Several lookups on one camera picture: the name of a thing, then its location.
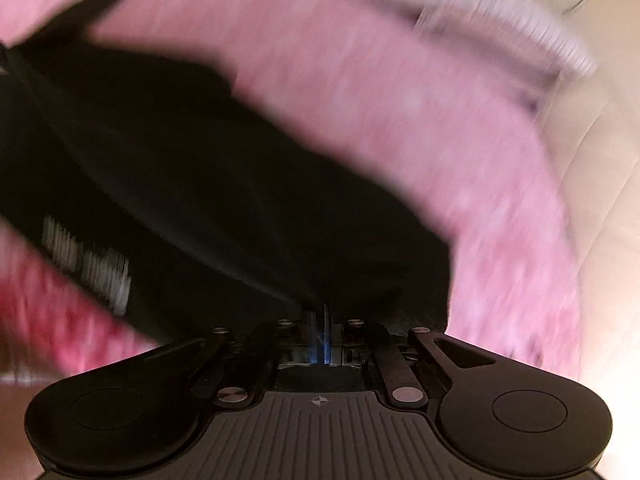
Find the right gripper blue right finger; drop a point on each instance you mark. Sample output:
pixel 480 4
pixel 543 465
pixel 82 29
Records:
pixel 326 336

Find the black garment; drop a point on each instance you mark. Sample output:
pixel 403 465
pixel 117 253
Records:
pixel 183 210

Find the pink floral blanket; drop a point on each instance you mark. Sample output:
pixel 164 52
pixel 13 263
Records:
pixel 425 117

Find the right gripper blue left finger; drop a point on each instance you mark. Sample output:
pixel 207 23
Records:
pixel 315 327

